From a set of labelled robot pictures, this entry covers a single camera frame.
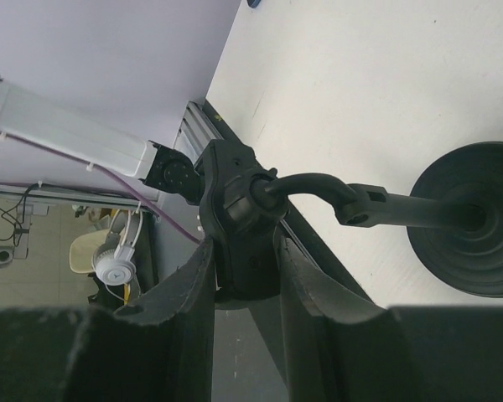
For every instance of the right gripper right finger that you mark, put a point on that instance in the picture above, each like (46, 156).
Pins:
(341, 347)

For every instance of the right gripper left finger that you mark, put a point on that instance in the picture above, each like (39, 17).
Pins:
(157, 348)

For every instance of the black round-base phone stand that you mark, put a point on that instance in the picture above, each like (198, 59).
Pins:
(452, 218)

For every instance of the blue smartphone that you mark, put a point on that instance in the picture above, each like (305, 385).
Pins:
(253, 3)

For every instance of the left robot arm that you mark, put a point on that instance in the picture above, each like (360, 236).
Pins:
(34, 119)

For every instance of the white headphones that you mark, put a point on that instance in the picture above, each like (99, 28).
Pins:
(113, 261)

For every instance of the cream chair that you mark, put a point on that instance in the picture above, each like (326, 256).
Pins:
(93, 253)

